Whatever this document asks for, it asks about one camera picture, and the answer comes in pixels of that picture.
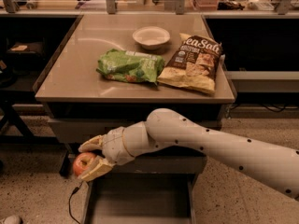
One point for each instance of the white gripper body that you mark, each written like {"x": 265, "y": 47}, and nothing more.
{"x": 114, "y": 147}

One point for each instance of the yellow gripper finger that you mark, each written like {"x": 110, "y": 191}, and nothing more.
{"x": 95, "y": 167}
{"x": 95, "y": 143}

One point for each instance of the red apple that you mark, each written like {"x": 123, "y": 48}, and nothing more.
{"x": 82, "y": 162}

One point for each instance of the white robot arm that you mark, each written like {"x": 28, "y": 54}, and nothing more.
{"x": 275, "y": 166}

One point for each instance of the grey open bottom drawer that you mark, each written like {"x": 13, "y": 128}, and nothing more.
{"x": 139, "y": 199}

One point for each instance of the grey middle drawer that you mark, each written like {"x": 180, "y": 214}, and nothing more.
{"x": 163, "y": 165}

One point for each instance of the grey top drawer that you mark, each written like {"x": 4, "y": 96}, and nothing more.
{"x": 69, "y": 131}

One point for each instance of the grey drawer cabinet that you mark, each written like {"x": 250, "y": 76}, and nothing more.
{"x": 71, "y": 88}

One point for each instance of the green snack bag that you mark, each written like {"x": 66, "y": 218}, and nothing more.
{"x": 130, "y": 66}

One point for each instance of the white shoe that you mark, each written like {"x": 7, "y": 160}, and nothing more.
{"x": 11, "y": 220}

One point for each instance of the brown sea salt chip bag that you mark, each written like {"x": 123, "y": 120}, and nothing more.
{"x": 194, "y": 64}

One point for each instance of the dark box on shelf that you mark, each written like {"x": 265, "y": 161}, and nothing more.
{"x": 35, "y": 49}

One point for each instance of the white bowl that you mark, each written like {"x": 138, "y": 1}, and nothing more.
{"x": 151, "y": 37}

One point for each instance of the black table frame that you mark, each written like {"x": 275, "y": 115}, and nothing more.
{"x": 10, "y": 98}

